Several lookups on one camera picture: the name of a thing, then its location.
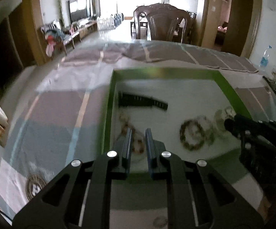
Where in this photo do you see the dark green bead bracelet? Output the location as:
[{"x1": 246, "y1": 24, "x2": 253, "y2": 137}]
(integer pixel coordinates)
[{"x1": 179, "y1": 119, "x2": 207, "y2": 151}]

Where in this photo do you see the red white bead bracelet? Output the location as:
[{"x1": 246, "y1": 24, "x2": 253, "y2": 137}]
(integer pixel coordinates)
[{"x1": 117, "y1": 113, "x2": 147, "y2": 154}]

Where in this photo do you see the black watch strap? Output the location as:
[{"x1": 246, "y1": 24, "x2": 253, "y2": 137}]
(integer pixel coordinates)
[{"x1": 117, "y1": 90, "x2": 169, "y2": 111}]

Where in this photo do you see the person hand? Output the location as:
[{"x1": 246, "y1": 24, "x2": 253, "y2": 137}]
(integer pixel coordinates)
[{"x1": 257, "y1": 196, "x2": 271, "y2": 221}]

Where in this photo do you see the green cardboard box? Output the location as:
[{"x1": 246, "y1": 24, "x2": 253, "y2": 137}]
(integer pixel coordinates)
[{"x1": 103, "y1": 67, "x2": 250, "y2": 182}]

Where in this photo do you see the plaid tablecloth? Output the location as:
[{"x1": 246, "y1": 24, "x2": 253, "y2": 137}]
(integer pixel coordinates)
[{"x1": 0, "y1": 41, "x2": 276, "y2": 228}]

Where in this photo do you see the clear water bottle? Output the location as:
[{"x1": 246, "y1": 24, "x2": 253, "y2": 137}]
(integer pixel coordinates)
[{"x1": 259, "y1": 45, "x2": 272, "y2": 70}]

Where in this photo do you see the dark wooden dining chair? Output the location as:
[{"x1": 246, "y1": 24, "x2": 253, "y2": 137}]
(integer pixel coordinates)
[{"x1": 133, "y1": 3, "x2": 196, "y2": 44}]

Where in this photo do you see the chair with clothes pile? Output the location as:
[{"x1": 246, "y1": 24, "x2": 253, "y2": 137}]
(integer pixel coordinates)
[{"x1": 40, "y1": 20, "x2": 75, "y2": 58}]

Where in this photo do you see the wooden tv cabinet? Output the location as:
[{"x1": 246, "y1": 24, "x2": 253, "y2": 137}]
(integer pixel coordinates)
[{"x1": 70, "y1": 21, "x2": 97, "y2": 41}]

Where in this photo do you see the flat screen television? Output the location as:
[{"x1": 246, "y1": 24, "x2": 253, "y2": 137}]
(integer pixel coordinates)
[{"x1": 68, "y1": 0, "x2": 91, "y2": 23}]

